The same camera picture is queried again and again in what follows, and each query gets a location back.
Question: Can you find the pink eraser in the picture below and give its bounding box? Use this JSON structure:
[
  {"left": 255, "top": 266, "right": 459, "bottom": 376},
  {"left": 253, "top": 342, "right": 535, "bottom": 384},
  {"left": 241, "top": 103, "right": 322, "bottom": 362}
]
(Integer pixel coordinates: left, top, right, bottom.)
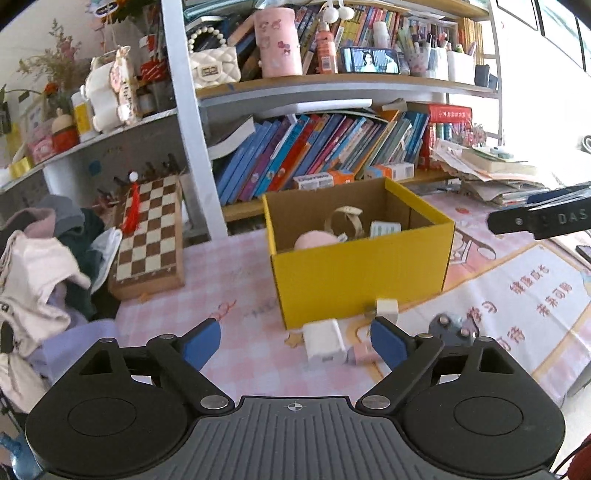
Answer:
[{"left": 346, "top": 342, "right": 381, "bottom": 365}]

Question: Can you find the grey toy car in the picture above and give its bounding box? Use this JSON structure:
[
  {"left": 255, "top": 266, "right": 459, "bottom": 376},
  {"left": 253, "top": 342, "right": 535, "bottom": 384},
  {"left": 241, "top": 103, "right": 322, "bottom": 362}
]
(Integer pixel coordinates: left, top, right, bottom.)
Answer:
[{"left": 428, "top": 312, "right": 480, "bottom": 346}]

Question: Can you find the small white charger cube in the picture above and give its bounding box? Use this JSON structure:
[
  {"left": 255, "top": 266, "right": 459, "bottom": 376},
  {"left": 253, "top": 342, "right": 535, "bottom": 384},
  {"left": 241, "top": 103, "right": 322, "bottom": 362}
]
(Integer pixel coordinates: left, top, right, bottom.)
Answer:
[{"left": 366, "top": 298, "right": 400, "bottom": 324}]

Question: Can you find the large white charger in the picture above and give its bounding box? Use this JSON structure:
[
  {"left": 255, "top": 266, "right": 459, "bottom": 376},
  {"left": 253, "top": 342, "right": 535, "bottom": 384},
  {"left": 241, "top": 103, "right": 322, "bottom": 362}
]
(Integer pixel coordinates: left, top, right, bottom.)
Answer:
[{"left": 301, "top": 319, "right": 348, "bottom": 367}]

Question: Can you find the pink plush pig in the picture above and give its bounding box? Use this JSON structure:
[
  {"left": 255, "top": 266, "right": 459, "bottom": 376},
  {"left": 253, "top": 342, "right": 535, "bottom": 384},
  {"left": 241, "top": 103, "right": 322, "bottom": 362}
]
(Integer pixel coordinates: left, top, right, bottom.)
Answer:
[{"left": 294, "top": 230, "right": 339, "bottom": 251}]

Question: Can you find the clear tape roll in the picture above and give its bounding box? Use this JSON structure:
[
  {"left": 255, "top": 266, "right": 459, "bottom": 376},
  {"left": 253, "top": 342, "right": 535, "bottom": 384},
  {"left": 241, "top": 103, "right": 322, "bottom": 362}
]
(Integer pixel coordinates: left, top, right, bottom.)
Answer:
[{"left": 370, "top": 221, "right": 402, "bottom": 238}]

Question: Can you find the stack of papers and books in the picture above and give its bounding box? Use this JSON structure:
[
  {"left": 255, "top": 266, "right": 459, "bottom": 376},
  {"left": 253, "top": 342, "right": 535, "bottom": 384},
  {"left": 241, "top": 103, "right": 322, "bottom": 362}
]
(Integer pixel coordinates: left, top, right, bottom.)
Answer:
[{"left": 431, "top": 139, "right": 559, "bottom": 206}]

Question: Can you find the pink checkered table mat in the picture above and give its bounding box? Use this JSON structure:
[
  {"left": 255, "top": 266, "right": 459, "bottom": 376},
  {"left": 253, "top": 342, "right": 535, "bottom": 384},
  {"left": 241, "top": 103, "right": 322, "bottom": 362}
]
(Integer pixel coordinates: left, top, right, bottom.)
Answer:
[{"left": 116, "top": 193, "right": 590, "bottom": 401}]

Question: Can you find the wooden chess board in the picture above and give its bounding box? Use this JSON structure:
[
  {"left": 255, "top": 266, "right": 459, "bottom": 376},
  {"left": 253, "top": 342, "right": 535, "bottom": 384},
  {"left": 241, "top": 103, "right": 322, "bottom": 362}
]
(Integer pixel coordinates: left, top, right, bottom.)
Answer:
[{"left": 108, "top": 175, "right": 184, "bottom": 301}]

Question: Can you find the orange white small box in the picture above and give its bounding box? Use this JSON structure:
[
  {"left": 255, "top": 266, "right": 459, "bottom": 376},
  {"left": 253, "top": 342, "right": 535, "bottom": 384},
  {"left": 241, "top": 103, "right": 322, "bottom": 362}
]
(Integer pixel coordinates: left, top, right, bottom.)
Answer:
[{"left": 363, "top": 162, "right": 415, "bottom": 182}]

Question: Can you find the yellow cardboard box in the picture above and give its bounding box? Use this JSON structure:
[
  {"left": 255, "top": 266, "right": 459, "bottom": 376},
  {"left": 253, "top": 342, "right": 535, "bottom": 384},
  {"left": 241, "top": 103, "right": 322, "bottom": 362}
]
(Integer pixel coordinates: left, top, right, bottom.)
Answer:
[{"left": 263, "top": 178, "right": 455, "bottom": 330}]

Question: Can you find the red tassel ornament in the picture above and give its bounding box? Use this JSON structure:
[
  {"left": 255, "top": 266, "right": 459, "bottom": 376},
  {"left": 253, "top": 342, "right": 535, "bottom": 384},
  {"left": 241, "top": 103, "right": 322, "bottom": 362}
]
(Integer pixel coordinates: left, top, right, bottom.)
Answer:
[{"left": 121, "top": 171, "right": 140, "bottom": 235}]

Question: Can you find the pile of clothes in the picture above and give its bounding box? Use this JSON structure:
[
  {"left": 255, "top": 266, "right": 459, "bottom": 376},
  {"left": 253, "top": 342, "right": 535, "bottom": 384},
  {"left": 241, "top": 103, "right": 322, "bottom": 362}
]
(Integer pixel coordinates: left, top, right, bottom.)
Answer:
[{"left": 1, "top": 195, "right": 122, "bottom": 413}]

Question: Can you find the white orange usmile box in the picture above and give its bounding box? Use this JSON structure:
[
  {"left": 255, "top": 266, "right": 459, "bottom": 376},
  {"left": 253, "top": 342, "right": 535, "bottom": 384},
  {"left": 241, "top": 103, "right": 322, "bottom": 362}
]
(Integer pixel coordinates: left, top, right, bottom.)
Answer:
[{"left": 294, "top": 171, "right": 355, "bottom": 190}]

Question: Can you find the row of leaning books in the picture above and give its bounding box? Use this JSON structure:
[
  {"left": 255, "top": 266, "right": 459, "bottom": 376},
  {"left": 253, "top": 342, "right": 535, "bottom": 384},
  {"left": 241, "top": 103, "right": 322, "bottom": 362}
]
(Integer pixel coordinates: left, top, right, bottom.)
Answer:
[{"left": 209, "top": 110, "right": 430, "bottom": 206}]

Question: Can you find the smartphone on shelf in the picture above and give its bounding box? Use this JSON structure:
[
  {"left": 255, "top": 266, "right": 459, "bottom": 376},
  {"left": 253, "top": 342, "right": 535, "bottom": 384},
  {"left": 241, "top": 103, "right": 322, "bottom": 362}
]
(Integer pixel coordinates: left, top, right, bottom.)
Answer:
[{"left": 341, "top": 47, "right": 401, "bottom": 75}]

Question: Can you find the white cat plush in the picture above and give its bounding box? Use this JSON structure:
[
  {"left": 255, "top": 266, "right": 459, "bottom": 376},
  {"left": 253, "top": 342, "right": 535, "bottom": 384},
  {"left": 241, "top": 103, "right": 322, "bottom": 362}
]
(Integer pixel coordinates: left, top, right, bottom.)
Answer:
[{"left": 80, "top": 46, "right": 141, "bottom": 133}]

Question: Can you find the pink cylinder bottle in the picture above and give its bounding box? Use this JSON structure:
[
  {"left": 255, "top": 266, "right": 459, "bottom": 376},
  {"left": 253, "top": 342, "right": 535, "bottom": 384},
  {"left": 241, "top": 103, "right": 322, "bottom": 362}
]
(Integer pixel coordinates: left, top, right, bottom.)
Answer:
[{"left": 253, "top": 7, "right": 303, "bottom": 79}]

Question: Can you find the white quilted handbag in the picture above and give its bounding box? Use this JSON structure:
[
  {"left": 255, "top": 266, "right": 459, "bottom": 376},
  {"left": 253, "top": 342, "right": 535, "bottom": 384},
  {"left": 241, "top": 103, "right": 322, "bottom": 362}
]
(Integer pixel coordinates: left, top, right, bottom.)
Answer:
[{"left": 187, "top": 27, "right": 242, "bottom": 90}]

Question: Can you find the white shelf post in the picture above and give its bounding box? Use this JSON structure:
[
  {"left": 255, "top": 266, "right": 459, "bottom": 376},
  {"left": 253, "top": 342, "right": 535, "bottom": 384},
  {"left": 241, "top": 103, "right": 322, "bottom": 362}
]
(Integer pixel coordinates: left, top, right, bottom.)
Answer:
[{"left": 161, "top": 1, "right": 228, "bottom": 240}]

